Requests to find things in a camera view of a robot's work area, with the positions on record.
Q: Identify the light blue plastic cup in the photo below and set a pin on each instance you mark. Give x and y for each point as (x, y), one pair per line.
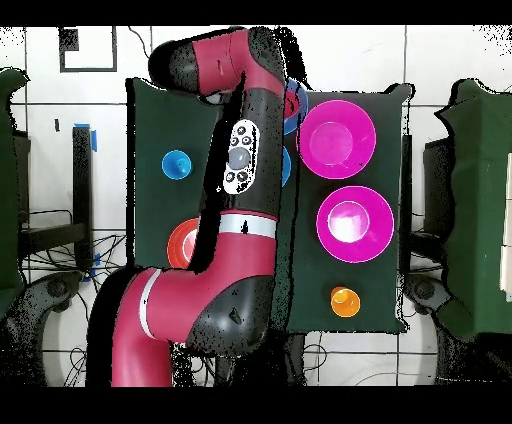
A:
(176, 164)

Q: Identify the blue plastic bowl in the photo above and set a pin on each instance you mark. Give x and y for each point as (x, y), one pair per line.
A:
(302, 102)
(286, 166)

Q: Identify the black metal stand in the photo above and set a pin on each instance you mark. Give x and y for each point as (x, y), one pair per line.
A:
(82, 180)
(406, 200)

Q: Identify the black tape square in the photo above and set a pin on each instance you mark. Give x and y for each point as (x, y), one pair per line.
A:
(88, 70)

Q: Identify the orange plastic cup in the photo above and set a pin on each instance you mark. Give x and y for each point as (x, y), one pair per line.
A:
(345, 302)

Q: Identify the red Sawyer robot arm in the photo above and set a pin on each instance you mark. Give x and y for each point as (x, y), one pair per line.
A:
(240, 280)

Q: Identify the dark green table cloth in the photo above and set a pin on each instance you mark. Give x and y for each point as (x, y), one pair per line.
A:
(384, 280)

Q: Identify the pink plastic bowl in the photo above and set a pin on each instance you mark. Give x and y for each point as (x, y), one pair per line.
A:
(337, 139)
(372, 240)

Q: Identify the green-covered side table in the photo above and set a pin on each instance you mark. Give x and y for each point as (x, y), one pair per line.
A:
(480, 200)
(8, 180)

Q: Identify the red-orange plastic bowl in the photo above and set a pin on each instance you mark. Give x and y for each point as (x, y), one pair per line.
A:
(180, 244)

